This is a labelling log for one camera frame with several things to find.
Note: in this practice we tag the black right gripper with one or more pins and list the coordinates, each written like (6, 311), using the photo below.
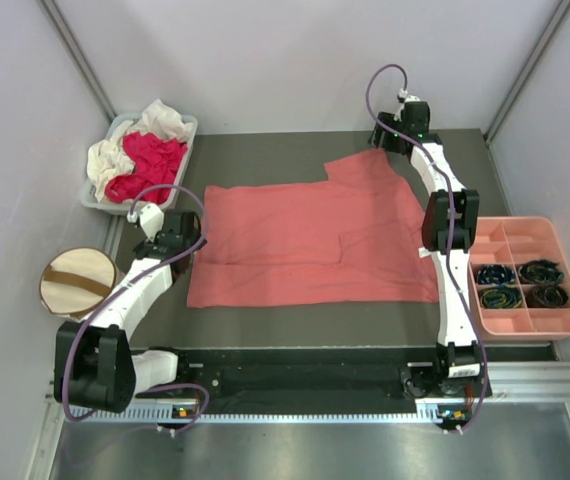
(375, 139)

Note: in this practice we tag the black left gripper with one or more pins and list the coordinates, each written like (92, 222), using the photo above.
(146, 242)

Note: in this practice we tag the salmon pink t-shirt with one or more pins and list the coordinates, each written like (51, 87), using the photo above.
(354, 237)

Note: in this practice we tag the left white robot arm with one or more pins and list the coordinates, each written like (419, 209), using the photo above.
(94, 366)

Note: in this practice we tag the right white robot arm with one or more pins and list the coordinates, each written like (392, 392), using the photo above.
(448, 232)

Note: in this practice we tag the magenta t-shirt in bin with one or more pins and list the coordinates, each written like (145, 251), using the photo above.
(155, 162)

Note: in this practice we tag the cream t-shirt in bin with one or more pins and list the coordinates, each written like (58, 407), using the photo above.
(104, 159)

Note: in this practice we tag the round cream fabric basket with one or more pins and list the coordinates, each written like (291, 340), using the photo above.
(76, 281)

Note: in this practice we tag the blue patterned coiled item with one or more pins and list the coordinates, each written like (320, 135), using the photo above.
(495, 274)

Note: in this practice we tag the pink divided organizer tray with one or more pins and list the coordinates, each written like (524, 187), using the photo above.
(519, 280)

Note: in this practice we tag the dark coiled item back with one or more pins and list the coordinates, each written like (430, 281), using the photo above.
(541, 272)

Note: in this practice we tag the dark coiled item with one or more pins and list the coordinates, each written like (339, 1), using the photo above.
(547, 296)
(541, 272)

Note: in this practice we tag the yellow blue coiled item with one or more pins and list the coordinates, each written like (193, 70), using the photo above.
(501, 297)

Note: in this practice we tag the dark coiled item front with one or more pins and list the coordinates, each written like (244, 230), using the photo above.
(547, 296)

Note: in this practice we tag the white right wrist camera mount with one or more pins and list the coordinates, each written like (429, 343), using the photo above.
(404, 96)

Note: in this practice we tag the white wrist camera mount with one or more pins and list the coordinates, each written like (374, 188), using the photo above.
(404, 96)
(150, 219)

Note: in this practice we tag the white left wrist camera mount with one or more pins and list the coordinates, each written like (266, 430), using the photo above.
(150, 219)

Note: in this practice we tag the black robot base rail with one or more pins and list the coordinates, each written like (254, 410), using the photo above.
(309, 380)

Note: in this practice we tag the slotted cable duct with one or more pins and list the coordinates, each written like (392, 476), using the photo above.
(176, 413)

